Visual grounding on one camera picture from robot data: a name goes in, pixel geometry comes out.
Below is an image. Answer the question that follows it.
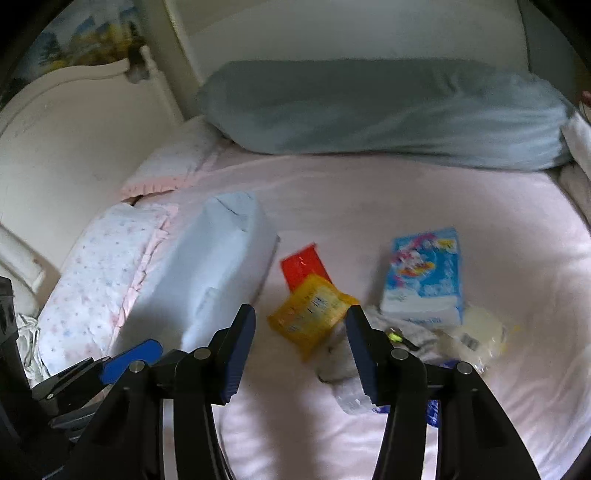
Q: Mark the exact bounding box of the clear white bun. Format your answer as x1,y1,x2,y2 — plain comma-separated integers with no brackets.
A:
439,305,508,374

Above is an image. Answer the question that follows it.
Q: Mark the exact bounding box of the landscape wall painting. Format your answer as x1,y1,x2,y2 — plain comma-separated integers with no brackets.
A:
1,1,145,105

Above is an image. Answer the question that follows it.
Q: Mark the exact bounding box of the cream bed headboard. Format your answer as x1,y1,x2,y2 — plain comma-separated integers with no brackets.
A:
1,46,183,303

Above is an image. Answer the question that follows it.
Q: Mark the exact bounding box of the grey-blue long bolster pillow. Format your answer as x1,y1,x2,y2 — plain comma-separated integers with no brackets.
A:
197,59,574,171

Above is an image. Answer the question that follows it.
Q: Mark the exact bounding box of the blue cartoon tissue box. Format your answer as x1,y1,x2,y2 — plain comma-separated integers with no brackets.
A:
380,228,464,329

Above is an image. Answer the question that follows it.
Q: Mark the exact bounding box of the red packet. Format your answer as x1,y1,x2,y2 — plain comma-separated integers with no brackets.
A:
280,243,331,292

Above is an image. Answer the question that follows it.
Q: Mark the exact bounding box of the pink bed sheet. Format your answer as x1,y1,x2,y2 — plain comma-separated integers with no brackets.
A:
124,151,591,480

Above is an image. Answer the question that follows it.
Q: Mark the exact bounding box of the near floral pink pillow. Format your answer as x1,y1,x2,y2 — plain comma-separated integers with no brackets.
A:
38,203,178,375

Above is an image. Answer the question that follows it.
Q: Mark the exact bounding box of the white wardrobe door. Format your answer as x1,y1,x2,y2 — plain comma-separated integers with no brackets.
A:
164,0,529,81

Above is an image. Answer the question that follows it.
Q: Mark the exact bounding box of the grey striped sock bundle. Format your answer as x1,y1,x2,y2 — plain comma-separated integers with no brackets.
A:
315,306,443,384

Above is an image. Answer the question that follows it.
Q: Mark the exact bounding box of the far floral pink pillow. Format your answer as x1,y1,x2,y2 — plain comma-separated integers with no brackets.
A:
120,116,223,201

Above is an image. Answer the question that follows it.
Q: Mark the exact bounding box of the yellow snack packet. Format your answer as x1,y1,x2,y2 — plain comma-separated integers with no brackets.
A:
267,274,360,362

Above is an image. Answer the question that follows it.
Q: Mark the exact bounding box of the floral pink pillow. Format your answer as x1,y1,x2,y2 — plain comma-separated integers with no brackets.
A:
38,203,178,375
120,116,223,201

